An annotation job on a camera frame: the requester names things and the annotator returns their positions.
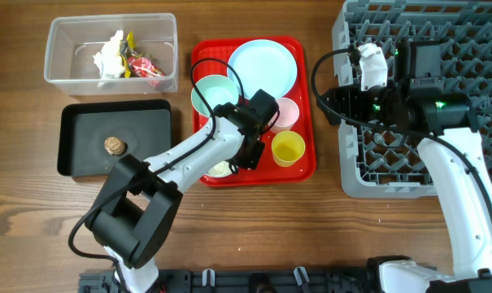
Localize white rice grains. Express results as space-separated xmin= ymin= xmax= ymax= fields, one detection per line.
xmin=207 ymin=160 xmax=233 ymax=177

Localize blue bowl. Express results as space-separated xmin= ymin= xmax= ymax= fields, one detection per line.
xmin=204 ymin=160 xmax=235 ymax=179

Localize pink cup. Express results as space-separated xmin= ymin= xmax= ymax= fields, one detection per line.
xmin=269 ymin=98 xmax=299 ymax=133

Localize green bowl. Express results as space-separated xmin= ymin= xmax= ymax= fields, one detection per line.
xmin=191 ymin=75 xmax=239 ymax=118

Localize brown food ball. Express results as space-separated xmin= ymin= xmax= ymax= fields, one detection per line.
xmin=103 ymin=137 xmax=126 ymax=155

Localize red snack wrapper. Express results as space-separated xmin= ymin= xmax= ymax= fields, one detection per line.
xmin=128 ymin=57 xmax=164 ymax=77

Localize yellow snack wrapper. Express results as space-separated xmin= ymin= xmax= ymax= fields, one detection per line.
xmin=120 ymin=31 xmax=135 ymax=78

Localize white tissue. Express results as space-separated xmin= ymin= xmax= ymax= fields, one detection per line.
xmin=93 ymin=30 xmax=124 ymax=79

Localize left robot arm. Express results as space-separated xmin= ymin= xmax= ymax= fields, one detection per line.
xmin=81 ymin=102 xmax=279 ymax=292

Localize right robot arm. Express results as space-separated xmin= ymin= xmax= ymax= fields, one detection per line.
xmin=316 ymin=85 xmax=492 ymax=292

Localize grey dishwasher rack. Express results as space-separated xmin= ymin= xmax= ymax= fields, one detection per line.
xmin=332 ymin=1 xmax=492 ymax=199

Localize black waste tray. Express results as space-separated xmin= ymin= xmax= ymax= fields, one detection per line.
xmin=57 ymin=99 xmax=172 ymax=177

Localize yellow cup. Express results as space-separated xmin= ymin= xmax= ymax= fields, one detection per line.
xmin=272 ymin=130 xmax=306 ymax=167

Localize light blue plate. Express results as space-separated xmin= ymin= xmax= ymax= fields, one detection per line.
xmin=227 ymin=39 xmax=298 ymax=99

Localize red plastic tray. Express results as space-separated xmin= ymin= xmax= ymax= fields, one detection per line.
xmin=191 ymin=36 xmax=316 ymax=187

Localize clear plastic bin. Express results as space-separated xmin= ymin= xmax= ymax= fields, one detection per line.
xmin=44 ymin=13 xmax=179 ymax=96

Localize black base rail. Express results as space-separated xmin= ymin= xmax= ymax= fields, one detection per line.
xmin=77 ymin=266 xmax=372 ymax=293

